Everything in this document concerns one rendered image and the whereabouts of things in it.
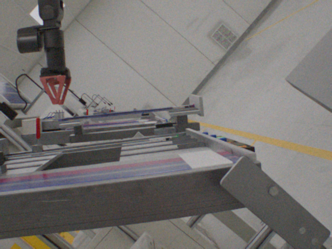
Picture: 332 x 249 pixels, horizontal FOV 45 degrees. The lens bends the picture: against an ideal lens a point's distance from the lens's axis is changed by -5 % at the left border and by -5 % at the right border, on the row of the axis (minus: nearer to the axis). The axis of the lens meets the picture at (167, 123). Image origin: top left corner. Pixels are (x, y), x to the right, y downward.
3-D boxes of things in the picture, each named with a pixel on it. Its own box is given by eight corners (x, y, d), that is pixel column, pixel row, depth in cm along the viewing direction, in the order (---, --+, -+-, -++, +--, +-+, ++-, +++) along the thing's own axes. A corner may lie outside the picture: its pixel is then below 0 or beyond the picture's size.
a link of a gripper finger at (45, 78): (41, 105, 104) (38, 69, 104) (46, 105, 112) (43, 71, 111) (67, 103, 105) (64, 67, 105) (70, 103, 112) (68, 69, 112)
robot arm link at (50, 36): (60, 25, 108) (65, 28, 114) (36, 27, 108) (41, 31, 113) (62, 50, 108) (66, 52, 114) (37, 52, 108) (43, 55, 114)
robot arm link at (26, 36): (53, 4, 105) (59, 8, 113) (11, 8, 104) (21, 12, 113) (57, 49, 107) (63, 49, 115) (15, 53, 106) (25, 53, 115)
